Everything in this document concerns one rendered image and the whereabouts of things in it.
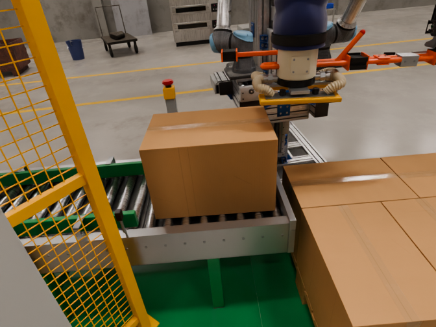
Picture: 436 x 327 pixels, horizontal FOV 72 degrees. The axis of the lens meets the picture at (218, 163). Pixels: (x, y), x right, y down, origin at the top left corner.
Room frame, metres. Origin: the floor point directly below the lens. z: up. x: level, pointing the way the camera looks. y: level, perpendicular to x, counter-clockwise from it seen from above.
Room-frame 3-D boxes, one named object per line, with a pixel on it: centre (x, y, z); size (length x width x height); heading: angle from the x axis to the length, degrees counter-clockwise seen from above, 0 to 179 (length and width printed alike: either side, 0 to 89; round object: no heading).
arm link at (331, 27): (1.96, -0.71, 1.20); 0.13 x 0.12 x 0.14; 100
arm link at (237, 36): (1.91, -0.21, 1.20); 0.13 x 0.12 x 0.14; 66
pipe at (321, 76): (1.33, -0.38, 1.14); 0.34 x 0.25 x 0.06; 85
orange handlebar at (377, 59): (1.43, -0.59, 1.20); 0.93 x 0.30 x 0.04; 85
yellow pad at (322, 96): (1.23, -0.37, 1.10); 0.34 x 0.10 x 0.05; 85
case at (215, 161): (1.32, 0.03, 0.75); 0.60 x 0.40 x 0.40; 89
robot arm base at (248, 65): (1.91, -0.22, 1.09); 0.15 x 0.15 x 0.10
